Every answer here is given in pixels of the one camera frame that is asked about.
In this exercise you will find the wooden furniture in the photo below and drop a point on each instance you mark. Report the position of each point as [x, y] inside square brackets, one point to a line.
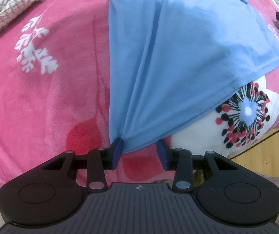
[262, 157]

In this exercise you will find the light blue t-shirt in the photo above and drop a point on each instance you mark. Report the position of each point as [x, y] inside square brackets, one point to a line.
[174, 61]

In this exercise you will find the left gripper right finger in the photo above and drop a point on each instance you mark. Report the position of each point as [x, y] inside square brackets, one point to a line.
[224, 190]

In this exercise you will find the pink floral fleece blanket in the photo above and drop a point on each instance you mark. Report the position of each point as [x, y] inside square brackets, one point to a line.
[55, 95]

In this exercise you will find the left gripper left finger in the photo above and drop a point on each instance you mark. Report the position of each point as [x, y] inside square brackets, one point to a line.
[54, 190]

